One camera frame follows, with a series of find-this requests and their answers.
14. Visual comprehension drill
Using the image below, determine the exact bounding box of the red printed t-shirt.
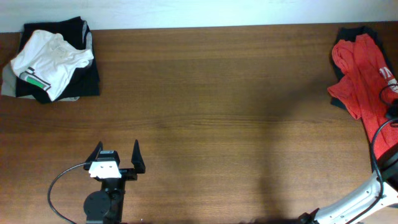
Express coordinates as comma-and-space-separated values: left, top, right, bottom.
326, 33, 398, 159

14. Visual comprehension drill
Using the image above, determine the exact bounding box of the black folded garment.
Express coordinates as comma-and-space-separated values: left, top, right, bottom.
15, 16, 101, 105

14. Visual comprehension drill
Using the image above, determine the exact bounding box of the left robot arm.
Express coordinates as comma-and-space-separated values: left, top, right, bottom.
83, 141, 146, 224

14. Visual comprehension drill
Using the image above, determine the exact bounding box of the grey folded garment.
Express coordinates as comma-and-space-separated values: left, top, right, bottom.
0, 20, 93, 102

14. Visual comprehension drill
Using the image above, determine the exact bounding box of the dark grey garment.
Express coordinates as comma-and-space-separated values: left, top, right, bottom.
331, 26, 395, 111

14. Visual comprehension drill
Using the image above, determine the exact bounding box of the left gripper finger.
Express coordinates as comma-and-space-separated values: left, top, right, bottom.
83, 141, 103, 170
131, 139, 146, 174

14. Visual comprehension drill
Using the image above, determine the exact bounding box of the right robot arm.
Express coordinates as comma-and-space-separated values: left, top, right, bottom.
296, 149, 397, 224

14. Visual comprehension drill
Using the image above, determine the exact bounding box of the white folded t-shirt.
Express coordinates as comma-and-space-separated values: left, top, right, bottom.
11, 30, 94, 101

